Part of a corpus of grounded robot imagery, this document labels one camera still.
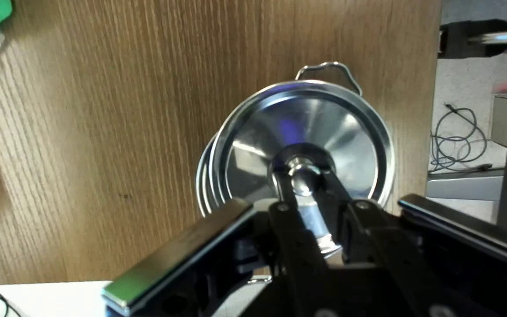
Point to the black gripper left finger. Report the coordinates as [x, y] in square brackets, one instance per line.
[176, 265]

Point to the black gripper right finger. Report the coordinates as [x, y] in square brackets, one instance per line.
[440, 258]

